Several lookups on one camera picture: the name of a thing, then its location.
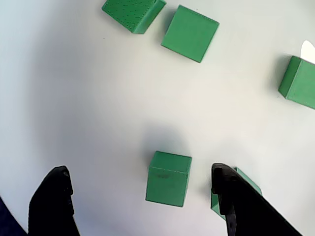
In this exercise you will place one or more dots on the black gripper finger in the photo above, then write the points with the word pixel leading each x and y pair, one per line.
pixel 51 209
pixel 243 211

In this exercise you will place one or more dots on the white round plate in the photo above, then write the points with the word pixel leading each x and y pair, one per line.
pixel 98 98

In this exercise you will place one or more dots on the green cube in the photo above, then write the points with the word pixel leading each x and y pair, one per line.
pixel 128 12
pixel 304 83
pixel 187 34
pixel 216 207
pixel 167 186

